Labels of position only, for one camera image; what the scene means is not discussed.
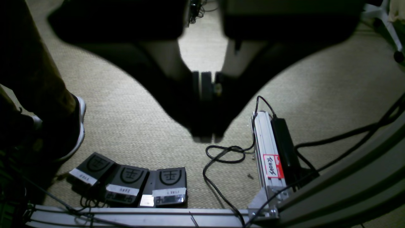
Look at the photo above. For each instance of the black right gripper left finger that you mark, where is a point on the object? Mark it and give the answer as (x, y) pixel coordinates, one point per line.
(141, 38)

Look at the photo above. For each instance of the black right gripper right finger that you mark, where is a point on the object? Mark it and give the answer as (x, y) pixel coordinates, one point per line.
(267, 36)

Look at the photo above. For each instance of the dark trouser leg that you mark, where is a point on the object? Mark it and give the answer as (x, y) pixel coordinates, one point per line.
(28, 69)

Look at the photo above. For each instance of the black and white shoe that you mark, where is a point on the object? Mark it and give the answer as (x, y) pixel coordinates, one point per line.
(62, 138)

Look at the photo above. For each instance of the black foot pedal left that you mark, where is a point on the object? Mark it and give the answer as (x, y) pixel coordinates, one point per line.
(91, 171)

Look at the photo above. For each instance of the black foot pedal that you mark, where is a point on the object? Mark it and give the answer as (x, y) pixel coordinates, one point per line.
(91, 171)
(165, 188)
(125, 186)

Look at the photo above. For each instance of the black power adapter brick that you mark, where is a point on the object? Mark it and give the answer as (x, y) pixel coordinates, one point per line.
(290, 163)

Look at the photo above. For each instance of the black foot pedal middle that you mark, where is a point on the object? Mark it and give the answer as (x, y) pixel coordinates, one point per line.
(125, 186)

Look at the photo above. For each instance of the black foot pedal right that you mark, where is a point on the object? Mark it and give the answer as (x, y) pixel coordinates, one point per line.
(165, 188)

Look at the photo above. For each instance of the aluminium frame leg with label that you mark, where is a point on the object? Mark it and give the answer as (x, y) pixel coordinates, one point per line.
(271, 174)

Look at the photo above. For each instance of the aluminium frame bar bottom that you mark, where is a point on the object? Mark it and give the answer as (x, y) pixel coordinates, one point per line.
(40, 216)

